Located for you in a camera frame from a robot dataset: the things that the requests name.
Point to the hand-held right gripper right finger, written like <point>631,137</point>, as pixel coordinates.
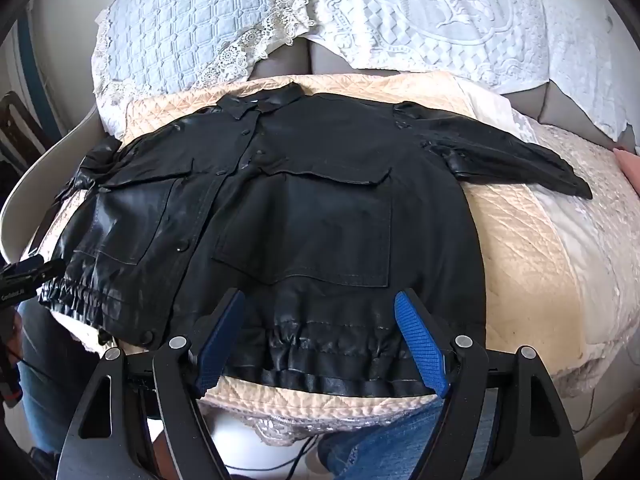
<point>420,345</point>

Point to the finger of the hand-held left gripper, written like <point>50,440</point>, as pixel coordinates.
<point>45,266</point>

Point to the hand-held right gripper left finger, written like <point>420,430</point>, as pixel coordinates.
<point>220,342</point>

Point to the black leather jacket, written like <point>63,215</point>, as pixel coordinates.
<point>300,210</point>

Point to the beige quilted mat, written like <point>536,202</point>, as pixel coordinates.
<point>520,260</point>

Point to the white lace seat cover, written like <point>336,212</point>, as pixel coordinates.
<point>595,260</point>

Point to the blue-grey quilted lace cover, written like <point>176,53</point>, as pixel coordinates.
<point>190,30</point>

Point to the white embossed cover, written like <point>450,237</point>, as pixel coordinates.
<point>425,15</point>

